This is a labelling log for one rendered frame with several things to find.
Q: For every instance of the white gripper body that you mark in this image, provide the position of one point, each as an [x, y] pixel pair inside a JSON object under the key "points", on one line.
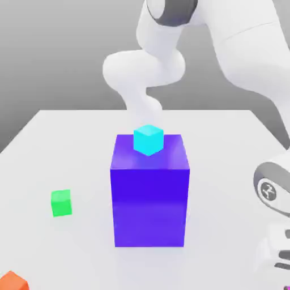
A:
{"points": [[283, 266]]}

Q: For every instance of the large purple box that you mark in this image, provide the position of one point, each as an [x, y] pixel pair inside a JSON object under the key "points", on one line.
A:
{"points": [[149, 204]]}

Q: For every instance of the small cyan cube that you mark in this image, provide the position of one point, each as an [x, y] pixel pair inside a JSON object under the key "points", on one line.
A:
{"points": [[148, 141]]}

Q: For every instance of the small orange cube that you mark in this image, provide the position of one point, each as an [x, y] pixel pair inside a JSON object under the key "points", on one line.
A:
{"points": [[12, 282]]}

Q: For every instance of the small green cube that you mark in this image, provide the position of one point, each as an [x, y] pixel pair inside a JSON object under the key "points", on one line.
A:
{"points": [[61, 204]]}

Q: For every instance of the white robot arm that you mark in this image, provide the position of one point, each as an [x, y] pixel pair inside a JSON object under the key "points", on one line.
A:
{"points": [[244, 56]]}

